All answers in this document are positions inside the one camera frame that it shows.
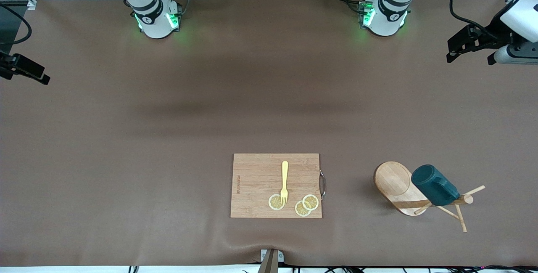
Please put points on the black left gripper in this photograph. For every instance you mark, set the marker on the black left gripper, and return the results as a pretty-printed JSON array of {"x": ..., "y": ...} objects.
[{"x": 494, "y": 36}]

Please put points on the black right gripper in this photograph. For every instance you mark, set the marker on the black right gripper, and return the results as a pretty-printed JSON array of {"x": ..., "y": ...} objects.
[{"x": 8, "y": 64}]

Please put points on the teal mug with yellow inside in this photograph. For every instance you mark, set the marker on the teal mug with yellow inside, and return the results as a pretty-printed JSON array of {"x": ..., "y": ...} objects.
[{"x": 433, "y": 184}]

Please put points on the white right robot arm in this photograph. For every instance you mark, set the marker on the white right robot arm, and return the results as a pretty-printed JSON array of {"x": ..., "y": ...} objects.
[{"x": 156, "y": 22}]

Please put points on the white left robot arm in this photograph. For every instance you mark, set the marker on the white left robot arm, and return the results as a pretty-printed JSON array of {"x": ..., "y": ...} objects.
[{"x": 384, "y": 20}]

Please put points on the wooden mug tree rack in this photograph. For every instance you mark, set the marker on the wooden mug tree rack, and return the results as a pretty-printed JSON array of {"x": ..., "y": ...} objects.
[{"x": 391, "y": 180}]

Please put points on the brown table mat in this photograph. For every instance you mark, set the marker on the brown table mat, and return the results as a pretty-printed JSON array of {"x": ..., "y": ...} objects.
[{"x": 126, "y": 159}]

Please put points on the lemon slice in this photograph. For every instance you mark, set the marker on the lemon slice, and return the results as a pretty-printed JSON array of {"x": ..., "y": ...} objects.
[
  {"x": 299, "y": 210},
  {"x": 311, "y": 202},
  {"x": 273, "y": 202}
]

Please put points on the yellow plastic fork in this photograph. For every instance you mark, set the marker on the yellow plastic fork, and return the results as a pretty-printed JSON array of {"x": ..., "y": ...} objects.
[{"x": 285, "y": 172}]

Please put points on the aluminium camera mount profile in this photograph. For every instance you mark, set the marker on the aluminium camera mount profile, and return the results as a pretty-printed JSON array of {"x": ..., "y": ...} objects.
[{"x": 269, "y": 264}]

